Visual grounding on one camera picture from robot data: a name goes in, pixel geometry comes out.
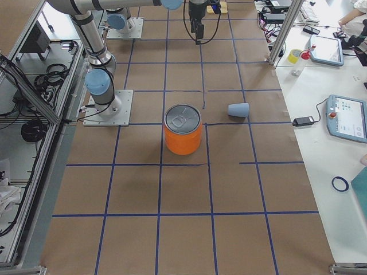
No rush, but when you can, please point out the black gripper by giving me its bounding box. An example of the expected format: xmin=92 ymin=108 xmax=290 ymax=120
xmin=189 ymin=0 xmax=209 ymax=44

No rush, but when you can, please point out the light blue plastic cup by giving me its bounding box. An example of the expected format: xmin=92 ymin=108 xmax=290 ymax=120
xmin=228 ymin=103 xmax=249 ymax=118

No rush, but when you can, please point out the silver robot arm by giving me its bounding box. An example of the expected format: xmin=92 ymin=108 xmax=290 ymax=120
xmin=48 ymin=1 xmax=221 ymax=123
xmin=106 ymin=7 xmax=135 ymax=33

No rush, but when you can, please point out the large orange can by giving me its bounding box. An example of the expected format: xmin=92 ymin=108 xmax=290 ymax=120
xmin=164 ymin=104 xmax=202 ymax=155

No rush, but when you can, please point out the yellow tape roll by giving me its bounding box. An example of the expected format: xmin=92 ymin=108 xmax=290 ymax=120
xmin=287 ymin=49 xmax=302 ymax=64

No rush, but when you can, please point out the far teach pendant tablet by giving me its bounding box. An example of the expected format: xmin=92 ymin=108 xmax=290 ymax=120
xmin=309 ymin=34 xmax=344 ymax=66

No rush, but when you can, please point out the teach pendant tablet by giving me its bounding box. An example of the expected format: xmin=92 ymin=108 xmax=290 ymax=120
xmin=326 ymin=95 xmax=366 ymax=143
xmin=309 ymin=34 xmax=344 ymax=66

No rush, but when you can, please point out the black power adapter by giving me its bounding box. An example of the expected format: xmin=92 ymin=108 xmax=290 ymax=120
xmin=292 ymin=116 xmax=315 ymax=127

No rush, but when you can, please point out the near teach pendant tablet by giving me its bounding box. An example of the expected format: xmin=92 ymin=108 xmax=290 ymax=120
xmin=326 ymin=95 xmax=366 ymax=143

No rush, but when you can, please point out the teal board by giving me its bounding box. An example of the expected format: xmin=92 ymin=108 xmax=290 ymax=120
xmin=352 ymin=167 xmax=367 ymax=216

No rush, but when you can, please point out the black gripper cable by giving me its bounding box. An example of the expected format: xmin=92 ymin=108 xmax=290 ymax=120
xmin=182 ymin=0 xmax=222 ymax=45

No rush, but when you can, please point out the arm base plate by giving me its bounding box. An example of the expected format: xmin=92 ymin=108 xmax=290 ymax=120
xmin=107 ymin=16 xmax=144 ymax=40
xmin=83 ymin=89 xmax=134 ymax=127

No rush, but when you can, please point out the aluminium frame post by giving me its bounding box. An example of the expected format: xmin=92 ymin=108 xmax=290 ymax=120
xmin=268 ymin=0 xmax=303 ymax=65

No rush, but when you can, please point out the blue tape ring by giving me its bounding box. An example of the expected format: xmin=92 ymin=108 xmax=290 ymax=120
xmin=331 ymin=176 xmax=350 ymax=192

